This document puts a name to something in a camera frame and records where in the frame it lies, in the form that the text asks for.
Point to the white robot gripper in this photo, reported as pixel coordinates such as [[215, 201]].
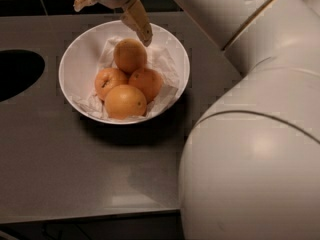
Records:
[[134, 15]]

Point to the orange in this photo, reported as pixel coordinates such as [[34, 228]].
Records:
[[148, 81], [108, 78], [129, 55], [125, 101]]

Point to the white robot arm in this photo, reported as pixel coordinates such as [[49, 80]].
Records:
[[250, 169]]

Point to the white ceramic bowl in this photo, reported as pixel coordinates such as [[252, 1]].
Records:
[[93, 50]]

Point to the white paper napkin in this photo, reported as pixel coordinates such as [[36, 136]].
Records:
[[79, 83]]

